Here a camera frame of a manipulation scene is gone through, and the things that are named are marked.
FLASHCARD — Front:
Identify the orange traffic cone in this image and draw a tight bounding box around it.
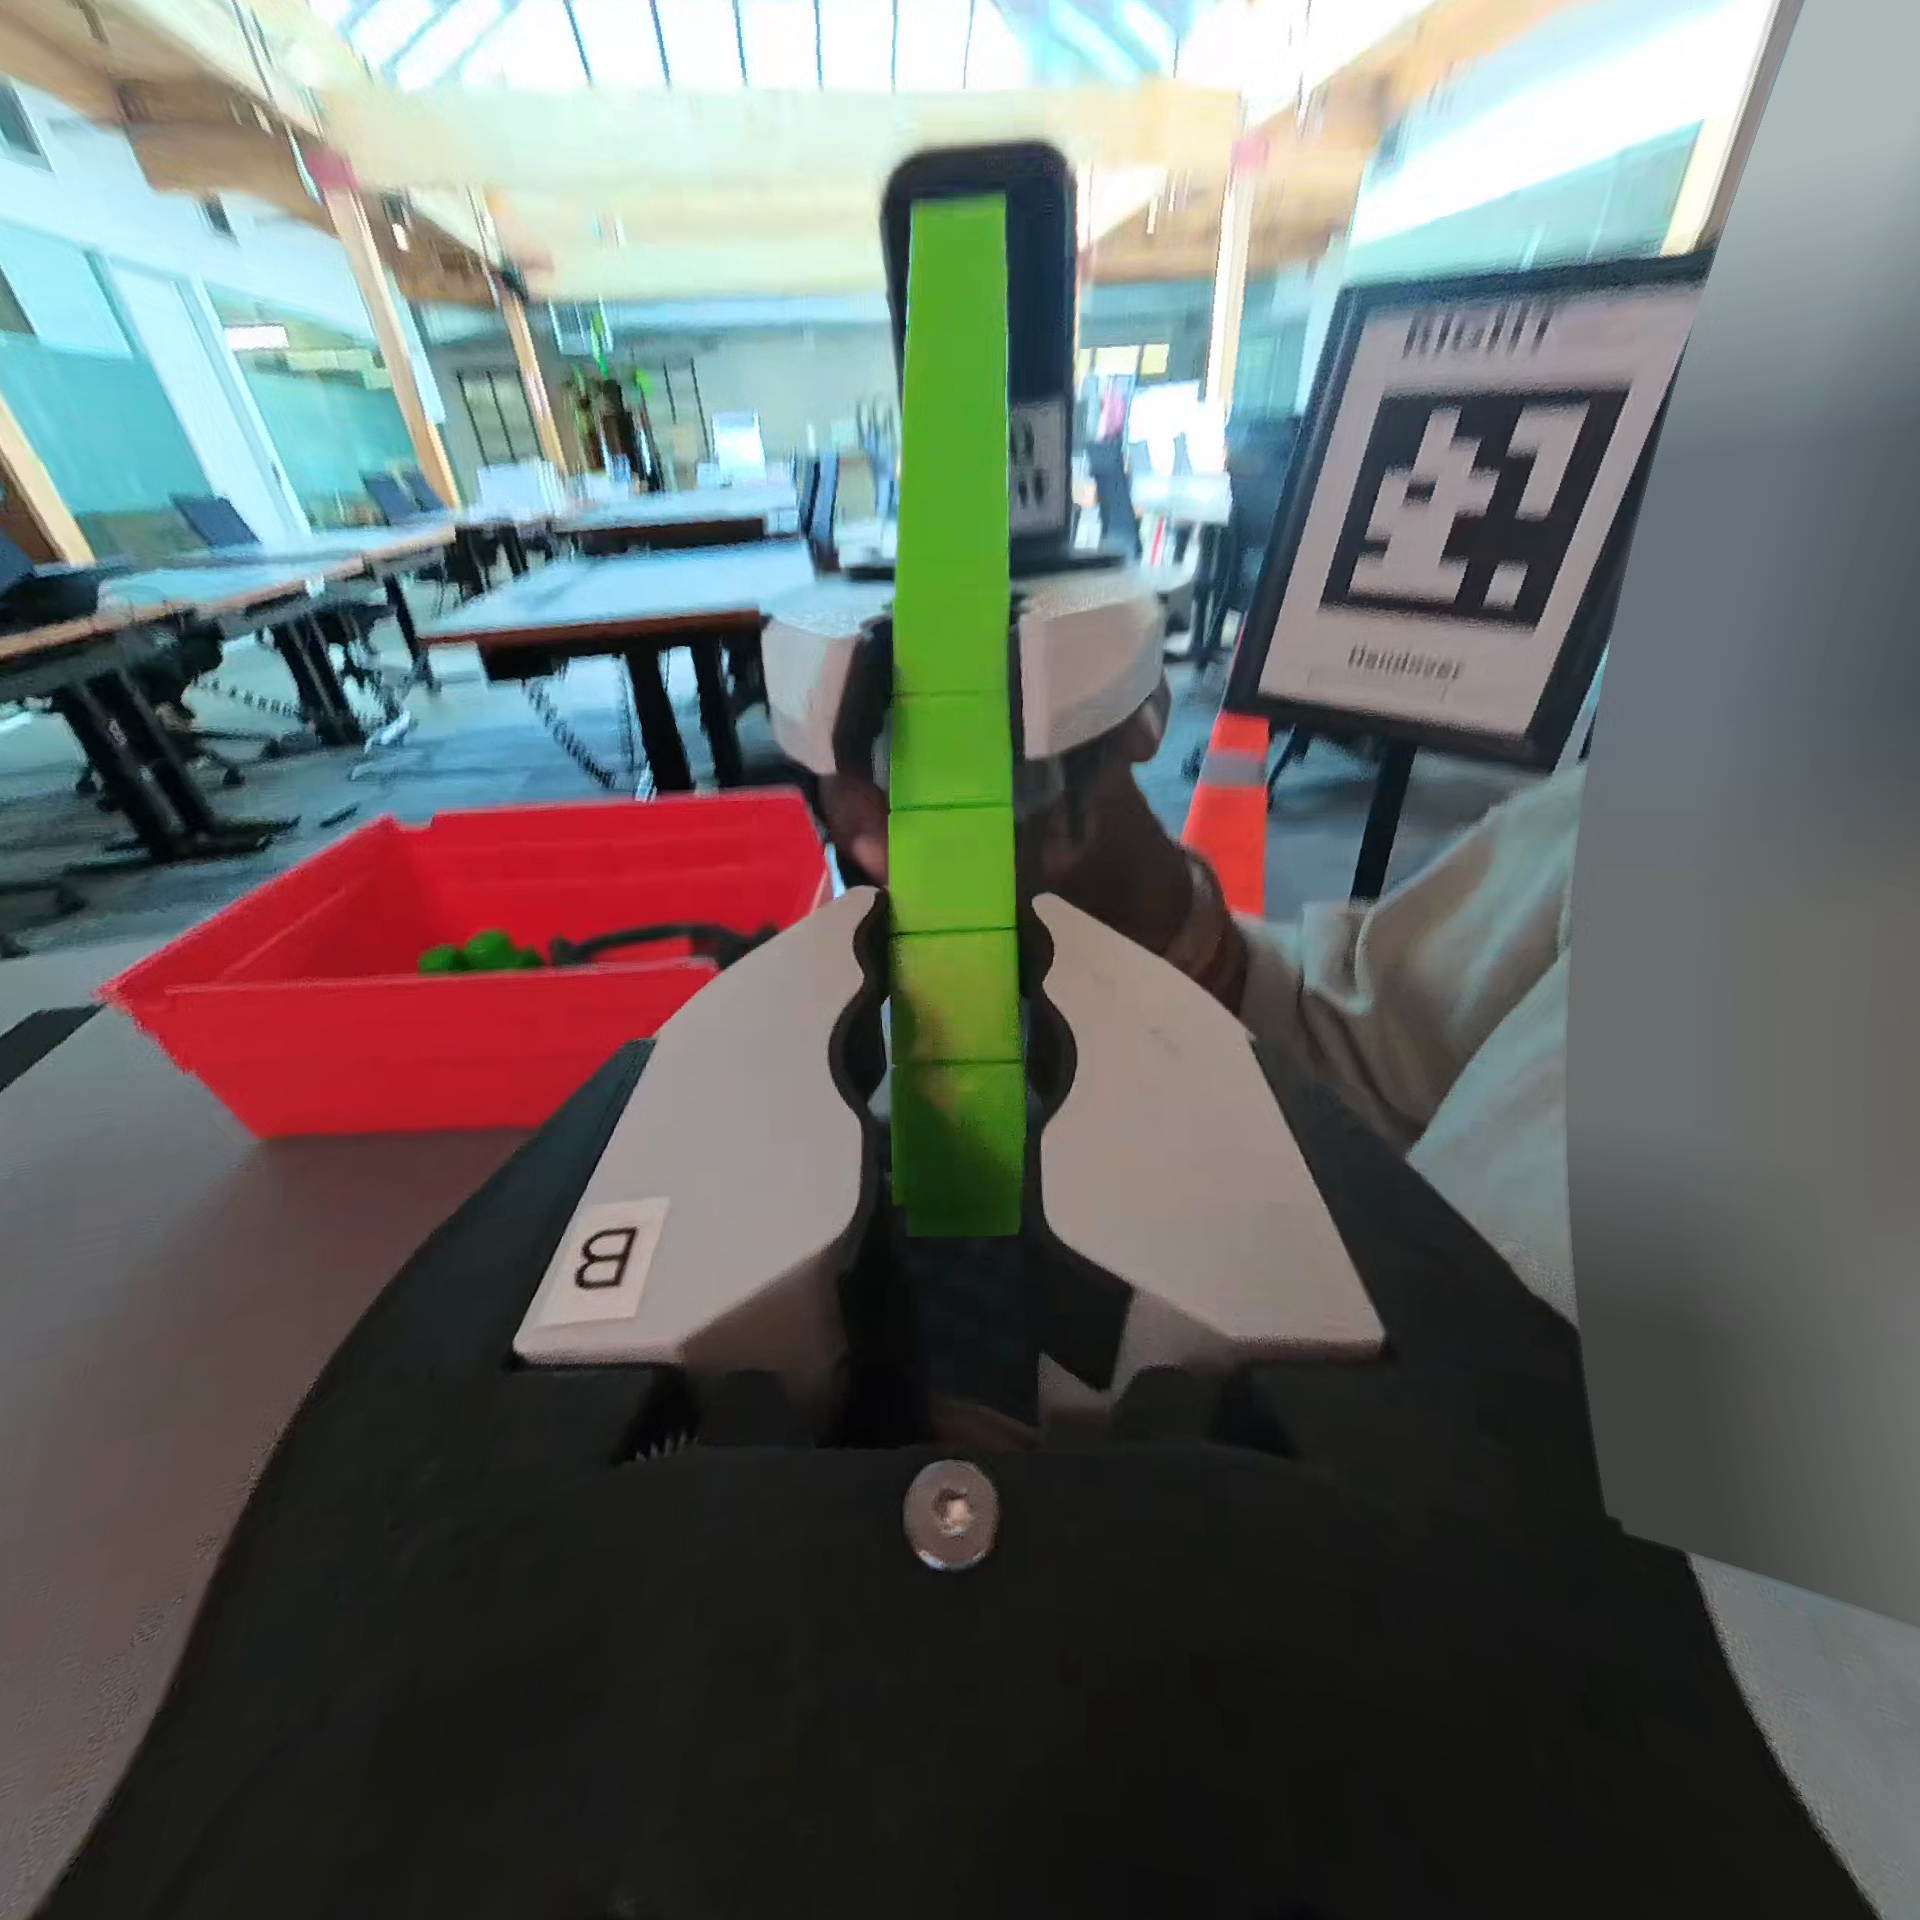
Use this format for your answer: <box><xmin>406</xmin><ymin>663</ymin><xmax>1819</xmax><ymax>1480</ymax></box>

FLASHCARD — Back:
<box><xmin>1181</xmin><ymin>712</ymin><xmax>1274</xmax><ymax>921</ymax></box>

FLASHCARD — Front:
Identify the green segmented plastic bar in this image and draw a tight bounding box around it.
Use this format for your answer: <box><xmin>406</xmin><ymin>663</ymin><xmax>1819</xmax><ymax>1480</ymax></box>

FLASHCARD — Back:
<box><xmin>884</xmin><ymin>194</ymin><xmax>1037</xmax><ymax>1239</ymax></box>

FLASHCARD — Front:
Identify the black cable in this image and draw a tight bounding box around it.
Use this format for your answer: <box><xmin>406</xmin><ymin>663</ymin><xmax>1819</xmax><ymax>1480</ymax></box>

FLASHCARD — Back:
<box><xmin>547</xmin><ymin>919</ymin><xmax>782</xmax><ymax>970</ymax></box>

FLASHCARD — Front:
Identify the red plastic bin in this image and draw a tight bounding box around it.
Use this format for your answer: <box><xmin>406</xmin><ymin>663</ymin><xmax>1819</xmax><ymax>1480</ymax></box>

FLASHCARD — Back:
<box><xmin>95</xmin><ymin>786</ymin><xmax>835</xmax><ymax>1144</ymax></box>

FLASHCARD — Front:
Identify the person's right forearm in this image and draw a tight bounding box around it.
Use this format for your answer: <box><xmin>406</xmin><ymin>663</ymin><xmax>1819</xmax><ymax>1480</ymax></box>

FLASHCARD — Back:
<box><xmin>1222</xmin><ymin>766</ymin><xmax>1594</xmax><ymax>1156</ymax></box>

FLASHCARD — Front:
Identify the black-white tag sign on stand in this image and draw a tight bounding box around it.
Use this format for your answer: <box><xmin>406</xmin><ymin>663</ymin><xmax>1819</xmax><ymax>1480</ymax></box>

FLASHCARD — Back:
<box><xmin>1222</xmin><ymin>251</ymin><xmax>1714</xmax><ymax>904</ymax></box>

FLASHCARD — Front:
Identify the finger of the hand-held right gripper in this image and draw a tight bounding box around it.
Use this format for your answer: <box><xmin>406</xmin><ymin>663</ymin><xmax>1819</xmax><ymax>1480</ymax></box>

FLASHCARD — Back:
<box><xmin>762</xmin><ymin>590</ymin><xmax>898</xmax><ymax>779</ymax></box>
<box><xmin>1007</xmin><ymin>577</ymin><xmax>1172</xmax><ymax>756</ymax></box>

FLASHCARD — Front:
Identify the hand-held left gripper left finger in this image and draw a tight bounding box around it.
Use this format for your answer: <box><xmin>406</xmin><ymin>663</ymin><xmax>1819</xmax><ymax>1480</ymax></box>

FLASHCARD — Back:
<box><xmin>512</xmin><ymin>887</ymin><xmax>891</xmax><ymax>1427</ymax></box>

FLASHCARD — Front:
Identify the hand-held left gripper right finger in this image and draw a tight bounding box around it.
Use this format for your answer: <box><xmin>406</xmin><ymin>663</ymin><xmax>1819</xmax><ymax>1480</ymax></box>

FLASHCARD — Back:
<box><xmin>1020</xmin><ymin>891</ymin><xmax>1387</xmax><ymax>1427</ymax></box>

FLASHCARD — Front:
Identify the potted green plant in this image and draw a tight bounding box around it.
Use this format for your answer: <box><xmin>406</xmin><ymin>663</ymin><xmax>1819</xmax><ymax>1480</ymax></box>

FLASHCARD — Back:
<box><xmin>563</xmin><ymin>300</ymin><xmax>662</xmax><ymax>483</ymax></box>

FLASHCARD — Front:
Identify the wooden office desk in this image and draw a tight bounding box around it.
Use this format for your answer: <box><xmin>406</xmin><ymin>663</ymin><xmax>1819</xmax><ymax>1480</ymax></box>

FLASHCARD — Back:
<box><xmin>556</xmin><ymin>487</ymin><xmax>799</xmax><ymax>561</ymax></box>
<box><xmin>0</xmin><ymin>556</ymin><xmax>378</xmax><ymax>864</ymax></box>
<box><xmin>300</xmin><ymin>516</ymin><xmax>496</xmax><ymax>694</ymax></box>
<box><xmin>421</xmin><ymin>540</ymin><xmax>819</xmax><ymax>799</ymax></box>

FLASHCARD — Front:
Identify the person's right hand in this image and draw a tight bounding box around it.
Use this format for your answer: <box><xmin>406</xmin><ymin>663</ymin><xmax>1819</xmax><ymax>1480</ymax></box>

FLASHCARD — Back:
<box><xmin>823</xmin><ymin>697</ymin><xmax>1255</xmax><ymax>1010</ymax></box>

